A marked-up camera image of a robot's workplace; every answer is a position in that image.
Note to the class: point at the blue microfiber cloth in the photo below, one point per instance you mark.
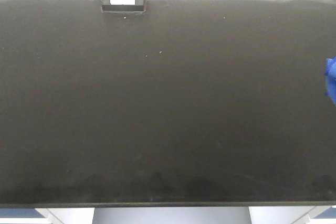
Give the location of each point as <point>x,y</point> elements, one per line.
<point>330,79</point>

